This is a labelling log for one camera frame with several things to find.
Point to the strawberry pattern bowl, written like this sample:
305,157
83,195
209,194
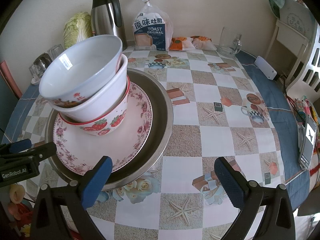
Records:
106,123

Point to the napa cabbage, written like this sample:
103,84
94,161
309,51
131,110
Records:
77,29

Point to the clear glass mug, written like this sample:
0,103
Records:
230,43

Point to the colourful toys pile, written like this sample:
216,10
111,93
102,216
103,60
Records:
302,108

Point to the smartphone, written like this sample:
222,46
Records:
306,140

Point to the toast bread bag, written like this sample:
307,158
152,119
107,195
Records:
152,28

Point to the orange snack packet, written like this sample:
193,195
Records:
181,44
202,43

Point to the small white bowl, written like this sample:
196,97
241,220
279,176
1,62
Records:
101,102

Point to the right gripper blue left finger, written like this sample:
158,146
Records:
94,180

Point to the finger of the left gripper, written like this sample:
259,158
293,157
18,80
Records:
42,151
15,147

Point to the person's left hand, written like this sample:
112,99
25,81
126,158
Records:
16,195

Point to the glass tray with cups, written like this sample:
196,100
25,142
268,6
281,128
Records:
43,61

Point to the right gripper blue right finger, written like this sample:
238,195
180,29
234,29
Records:
232,181

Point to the floral rimmed round plate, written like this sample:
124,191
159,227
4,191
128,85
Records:
80,152

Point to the stainless steel round pan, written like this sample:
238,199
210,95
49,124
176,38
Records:
152,150

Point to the checkered tablecloth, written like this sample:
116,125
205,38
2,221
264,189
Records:
234,111

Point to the stainless steel thermos jug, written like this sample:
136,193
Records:
107,19

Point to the orange snack packet right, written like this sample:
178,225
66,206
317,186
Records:
202,43

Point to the orange snack packet left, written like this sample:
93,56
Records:
181,44

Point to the large white blue bowl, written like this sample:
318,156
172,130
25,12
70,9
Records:
81,71

